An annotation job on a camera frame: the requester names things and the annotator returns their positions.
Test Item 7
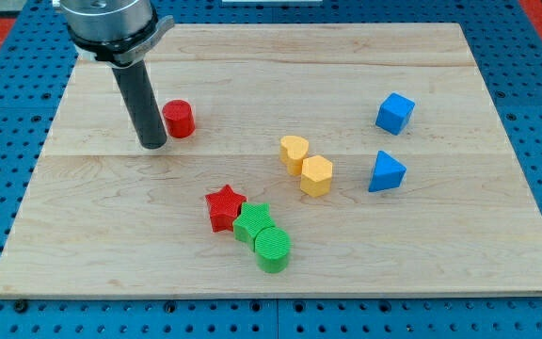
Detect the yellow heart block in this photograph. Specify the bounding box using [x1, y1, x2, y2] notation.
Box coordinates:
[279, 136, 310, 176]

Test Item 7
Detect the green cylinder block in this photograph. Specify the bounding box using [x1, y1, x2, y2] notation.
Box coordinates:
[255, 227, 291, 273]

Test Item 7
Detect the blue triangle block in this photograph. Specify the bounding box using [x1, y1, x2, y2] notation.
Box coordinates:
[368, 151, 407, 192]

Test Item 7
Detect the red cylinder block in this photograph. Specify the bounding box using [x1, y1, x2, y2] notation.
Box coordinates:
[163, 100, 196, 138]

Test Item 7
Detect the green star block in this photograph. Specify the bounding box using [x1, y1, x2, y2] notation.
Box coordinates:
[232, 202, 276, 251]

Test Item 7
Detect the blue cube block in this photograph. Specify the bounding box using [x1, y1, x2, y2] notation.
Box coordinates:
[375, 92, 415, 136]

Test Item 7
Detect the yellow hexagon block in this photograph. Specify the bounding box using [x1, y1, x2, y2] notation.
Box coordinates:
[300, 155, 333, 197]

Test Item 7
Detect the light wooden board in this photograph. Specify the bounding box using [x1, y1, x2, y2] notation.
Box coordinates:
[0, 24, 542, 299]

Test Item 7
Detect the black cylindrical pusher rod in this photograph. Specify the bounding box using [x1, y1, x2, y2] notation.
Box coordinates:
[112, 61, 167, 149]

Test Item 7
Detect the red star block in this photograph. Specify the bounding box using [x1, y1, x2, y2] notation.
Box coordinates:
[205, 185, 247, 233]

